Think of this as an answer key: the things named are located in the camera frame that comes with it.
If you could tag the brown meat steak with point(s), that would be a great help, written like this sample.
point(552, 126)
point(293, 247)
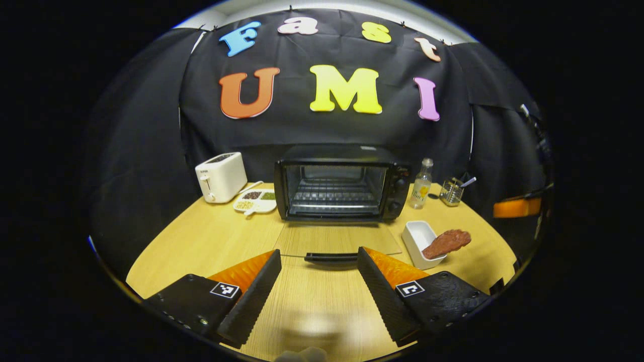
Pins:
point(448, 242)

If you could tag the white rectangular dish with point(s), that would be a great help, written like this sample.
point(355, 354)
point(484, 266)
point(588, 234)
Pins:
point(417, 236)

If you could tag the metal spoon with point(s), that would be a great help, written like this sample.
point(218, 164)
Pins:
point(469, 181)

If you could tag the metal utensil holder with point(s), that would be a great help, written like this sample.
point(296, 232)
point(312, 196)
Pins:
point(450, 193)

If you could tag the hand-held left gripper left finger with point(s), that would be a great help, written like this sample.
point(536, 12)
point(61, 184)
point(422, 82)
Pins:
point(254, 296)

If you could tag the white toaster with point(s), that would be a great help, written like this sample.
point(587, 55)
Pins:
point(221, 176)

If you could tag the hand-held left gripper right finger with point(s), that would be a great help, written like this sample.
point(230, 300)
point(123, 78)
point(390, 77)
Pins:
point(385, 296)

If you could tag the black electric oven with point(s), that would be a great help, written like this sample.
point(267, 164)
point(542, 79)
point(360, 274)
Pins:
point(342, 153)

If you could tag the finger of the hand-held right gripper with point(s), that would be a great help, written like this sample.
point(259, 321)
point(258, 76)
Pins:
point(515, 207)

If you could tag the clear glass bottle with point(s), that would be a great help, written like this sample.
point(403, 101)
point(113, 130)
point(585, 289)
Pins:
point(420, 188)

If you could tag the white divided seasoning plate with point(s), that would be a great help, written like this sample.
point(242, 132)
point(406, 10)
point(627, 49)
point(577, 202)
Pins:
point(254, 201)

